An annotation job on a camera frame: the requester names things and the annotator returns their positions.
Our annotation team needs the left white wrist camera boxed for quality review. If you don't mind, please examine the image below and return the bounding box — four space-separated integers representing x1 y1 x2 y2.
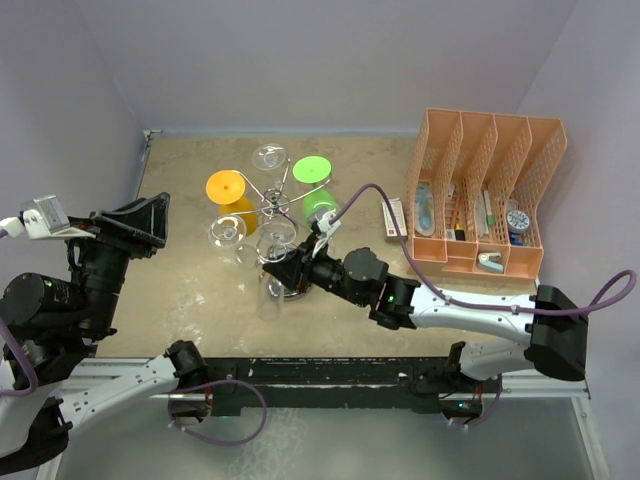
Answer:
1 195 96 240

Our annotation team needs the orange plastic goblet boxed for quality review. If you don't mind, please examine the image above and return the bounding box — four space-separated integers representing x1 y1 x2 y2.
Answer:
205 170 257 236

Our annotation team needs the clear tall glass back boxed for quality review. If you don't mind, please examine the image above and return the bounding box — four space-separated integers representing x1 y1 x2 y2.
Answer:
207 214 258 271

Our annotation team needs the chrome wine glass rack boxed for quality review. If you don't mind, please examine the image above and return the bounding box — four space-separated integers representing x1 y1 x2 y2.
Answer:
235 143 338 269

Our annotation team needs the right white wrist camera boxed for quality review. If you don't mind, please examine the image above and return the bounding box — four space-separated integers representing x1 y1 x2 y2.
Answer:
312 209 341 258

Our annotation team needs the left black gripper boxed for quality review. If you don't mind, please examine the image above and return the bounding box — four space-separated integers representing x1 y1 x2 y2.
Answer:
64 191 170 332

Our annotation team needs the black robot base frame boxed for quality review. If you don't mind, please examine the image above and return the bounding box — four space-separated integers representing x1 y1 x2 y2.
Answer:
178 357 501 417

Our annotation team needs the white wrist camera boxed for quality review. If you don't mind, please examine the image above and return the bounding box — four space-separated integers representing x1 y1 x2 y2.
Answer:
312 209 341 258
1 195 96 240

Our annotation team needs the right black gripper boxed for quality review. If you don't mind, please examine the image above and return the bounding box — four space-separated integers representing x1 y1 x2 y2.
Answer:
264 232 369 307

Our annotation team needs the white red small box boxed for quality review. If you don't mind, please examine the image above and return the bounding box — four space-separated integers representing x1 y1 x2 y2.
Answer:
381 198 408 242

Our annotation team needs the green plastic goblet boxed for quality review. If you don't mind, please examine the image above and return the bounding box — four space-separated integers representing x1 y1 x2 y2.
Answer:
291 155 339 231

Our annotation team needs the blue item in tray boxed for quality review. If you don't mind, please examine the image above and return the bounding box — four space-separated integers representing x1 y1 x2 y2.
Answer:
414 183 435 237

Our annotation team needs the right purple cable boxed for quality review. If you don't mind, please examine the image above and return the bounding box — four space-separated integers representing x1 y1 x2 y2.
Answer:
332 183 637 316

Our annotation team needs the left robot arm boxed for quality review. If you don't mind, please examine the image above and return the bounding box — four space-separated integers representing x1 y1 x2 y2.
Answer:
1 192 207 475

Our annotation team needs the orange desk file organizer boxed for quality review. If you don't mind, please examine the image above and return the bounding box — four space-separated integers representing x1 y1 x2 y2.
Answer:
405 108 567 283

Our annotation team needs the clear wine glass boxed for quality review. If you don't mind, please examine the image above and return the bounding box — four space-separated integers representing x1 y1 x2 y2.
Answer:
256 216 297 322
251 143 290 171

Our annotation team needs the blue stapler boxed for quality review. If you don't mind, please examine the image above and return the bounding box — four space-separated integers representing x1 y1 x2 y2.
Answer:
476 252 504 274

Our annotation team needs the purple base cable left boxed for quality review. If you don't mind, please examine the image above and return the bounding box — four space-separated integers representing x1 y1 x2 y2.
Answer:
166 378 270 446

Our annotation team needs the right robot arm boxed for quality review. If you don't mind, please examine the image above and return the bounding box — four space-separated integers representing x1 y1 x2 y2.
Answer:
263 240 588 391

